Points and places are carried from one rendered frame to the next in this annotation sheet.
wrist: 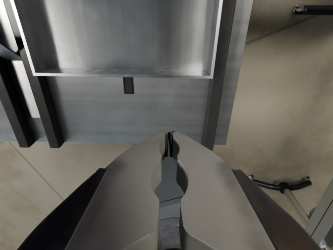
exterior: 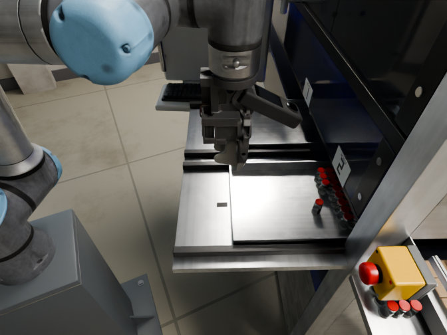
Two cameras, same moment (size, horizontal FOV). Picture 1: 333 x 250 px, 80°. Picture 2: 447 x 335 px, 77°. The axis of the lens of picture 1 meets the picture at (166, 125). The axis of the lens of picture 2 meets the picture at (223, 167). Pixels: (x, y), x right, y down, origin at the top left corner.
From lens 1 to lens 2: 0.51 m
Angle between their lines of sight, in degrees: 52
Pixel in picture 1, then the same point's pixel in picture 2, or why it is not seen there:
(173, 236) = (40, 244)
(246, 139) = not seen: outside the picture
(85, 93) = (215, 184)
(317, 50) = not seen: outside the picture
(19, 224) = not seen: hidden behind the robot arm
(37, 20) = (252, 171)
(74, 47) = (241, 182)
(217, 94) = (220, 249)
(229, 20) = (265, 248)
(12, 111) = (207, 151)
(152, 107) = (207, 217)
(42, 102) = (213, 163)
